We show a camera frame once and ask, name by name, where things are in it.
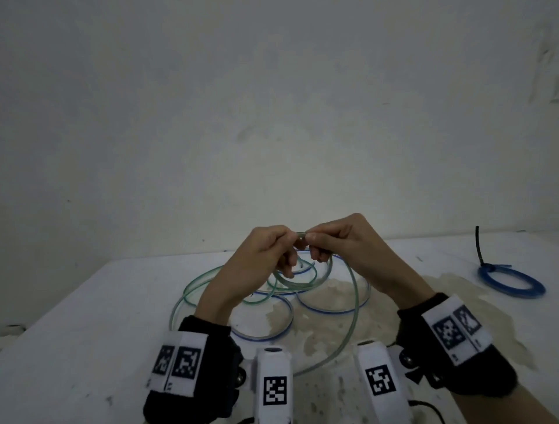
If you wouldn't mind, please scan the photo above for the person's right hand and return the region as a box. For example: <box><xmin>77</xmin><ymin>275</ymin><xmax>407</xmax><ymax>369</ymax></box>
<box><xmin>304</xmin><ymin>213</ymin><xmax>438</xmax><ymax>313</ymax></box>

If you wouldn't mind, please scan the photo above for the person's left hand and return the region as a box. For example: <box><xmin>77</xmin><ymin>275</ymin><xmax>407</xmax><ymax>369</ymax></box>
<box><xmin>193</xmin><ymin>225</ymin><xmax>303</xmax><ymax>327</ymax></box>

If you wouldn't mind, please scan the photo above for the clear green striped tube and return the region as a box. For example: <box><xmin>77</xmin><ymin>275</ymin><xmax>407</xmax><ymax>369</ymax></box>
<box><xmin>169</xmin><ymin>231</ymin><xmax>361</xmax><ymax>377</ymax></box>

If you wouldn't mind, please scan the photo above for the clear blue striped tube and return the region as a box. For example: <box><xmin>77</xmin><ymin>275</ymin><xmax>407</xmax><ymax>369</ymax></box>
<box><xmin>229</xmin><ymin>251</ymin><xmax>372</xmax><ymax>342</ymax></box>

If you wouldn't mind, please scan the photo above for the black zip tie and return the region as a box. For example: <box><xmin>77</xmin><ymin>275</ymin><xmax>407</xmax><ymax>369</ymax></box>
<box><xmin>475</xmin><ymin>225</ymin><xmax>497</xmax><ymax>271</ymax></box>

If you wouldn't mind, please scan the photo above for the solid blue tube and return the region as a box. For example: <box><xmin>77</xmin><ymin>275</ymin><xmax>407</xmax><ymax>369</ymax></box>
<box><xmin>477</xmin><ymin>263</ymin><xmax>547</xmax><ymax>299</ymax></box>

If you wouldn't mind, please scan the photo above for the person's right forearm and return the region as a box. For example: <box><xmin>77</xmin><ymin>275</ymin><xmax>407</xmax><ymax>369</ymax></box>
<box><xmin>452</xmin><ymin>384</ymin><xmax>559</xmax><ymax>424</ymax></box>

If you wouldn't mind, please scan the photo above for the white wrist camera with marker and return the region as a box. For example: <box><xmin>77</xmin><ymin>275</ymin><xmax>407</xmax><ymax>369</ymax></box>
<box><xmin>253</xmin><ymin>346</ymin><xmax>293</xmax><ymax>424</ymax></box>
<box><xmin>352</xmin><ymin>340</ymin><xmax>413</xmax><ymax>424</ymax></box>

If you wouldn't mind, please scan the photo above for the black wrist strap with markers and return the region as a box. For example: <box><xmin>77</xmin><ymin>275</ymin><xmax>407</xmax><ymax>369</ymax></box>
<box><xmin>396</xmin><ymin>292</ymin><xmax>519</xmax><ymax>398</ymax></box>
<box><xmin>143</xmin><ymin>315</ymin><xmax>245</xmax><ymax>424</ymax></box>

